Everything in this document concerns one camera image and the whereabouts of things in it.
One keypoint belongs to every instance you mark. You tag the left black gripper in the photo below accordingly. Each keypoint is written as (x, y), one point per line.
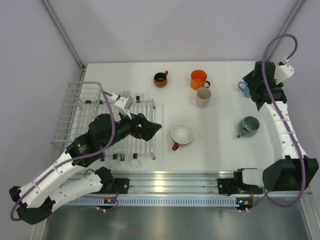
(148, 129)

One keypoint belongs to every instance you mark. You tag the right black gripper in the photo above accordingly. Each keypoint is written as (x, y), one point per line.
(249, 79)

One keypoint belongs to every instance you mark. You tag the blue speckled mug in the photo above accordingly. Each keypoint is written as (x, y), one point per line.
(242, 85)

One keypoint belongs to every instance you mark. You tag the red floral white-inside cup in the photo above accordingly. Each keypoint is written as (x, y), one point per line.
(181, 134)

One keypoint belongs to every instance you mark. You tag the grey glazed mug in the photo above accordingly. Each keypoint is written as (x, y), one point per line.
(248, 127)

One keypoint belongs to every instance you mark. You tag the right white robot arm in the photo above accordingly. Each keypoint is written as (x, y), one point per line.
(292, 169)

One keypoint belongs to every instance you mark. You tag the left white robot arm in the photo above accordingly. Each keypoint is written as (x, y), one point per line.
(37, 200)

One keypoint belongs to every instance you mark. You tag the small brown patterned cup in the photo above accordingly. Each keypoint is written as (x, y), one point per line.
(160, 79)

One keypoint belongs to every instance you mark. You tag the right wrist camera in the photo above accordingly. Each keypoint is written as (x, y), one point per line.
(283, 71)

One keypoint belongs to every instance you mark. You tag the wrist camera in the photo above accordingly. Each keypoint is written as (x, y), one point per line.
(123, 104)
(283, 71)

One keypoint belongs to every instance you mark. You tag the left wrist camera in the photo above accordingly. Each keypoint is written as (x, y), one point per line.
(123, 104)

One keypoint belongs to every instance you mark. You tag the aluminium rail frame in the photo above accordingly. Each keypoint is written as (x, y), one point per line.
(175, 182)

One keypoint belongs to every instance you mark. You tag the beige handleless cup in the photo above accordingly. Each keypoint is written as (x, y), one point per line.
(203, 96)

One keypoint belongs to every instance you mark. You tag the orange mug black handle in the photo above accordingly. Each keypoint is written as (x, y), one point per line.
(198, 79)

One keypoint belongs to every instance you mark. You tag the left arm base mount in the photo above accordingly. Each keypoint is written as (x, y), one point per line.
(120, 185)

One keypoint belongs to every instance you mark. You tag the perforated cable duct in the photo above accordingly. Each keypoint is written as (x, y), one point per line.
(159, 201)

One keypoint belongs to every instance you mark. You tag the white wire dish rack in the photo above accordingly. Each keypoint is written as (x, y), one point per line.
(86, 125)

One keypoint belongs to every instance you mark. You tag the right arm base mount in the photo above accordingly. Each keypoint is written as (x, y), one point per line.
(234, 185)

